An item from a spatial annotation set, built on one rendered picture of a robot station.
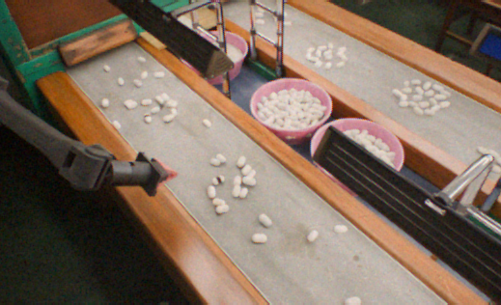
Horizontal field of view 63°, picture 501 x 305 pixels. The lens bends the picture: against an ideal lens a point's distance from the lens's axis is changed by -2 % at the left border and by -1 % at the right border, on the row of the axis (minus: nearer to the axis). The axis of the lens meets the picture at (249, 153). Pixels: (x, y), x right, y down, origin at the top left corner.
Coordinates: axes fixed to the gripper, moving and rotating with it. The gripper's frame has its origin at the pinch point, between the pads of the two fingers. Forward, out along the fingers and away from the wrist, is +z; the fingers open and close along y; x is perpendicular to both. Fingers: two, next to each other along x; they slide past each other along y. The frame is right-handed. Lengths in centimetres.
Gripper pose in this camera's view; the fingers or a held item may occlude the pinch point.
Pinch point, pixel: (174, 174)
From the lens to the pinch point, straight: 107.2
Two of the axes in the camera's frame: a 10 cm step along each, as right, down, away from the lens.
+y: -6.3, -5.6, 5.4
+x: -4.7, 8.3, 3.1
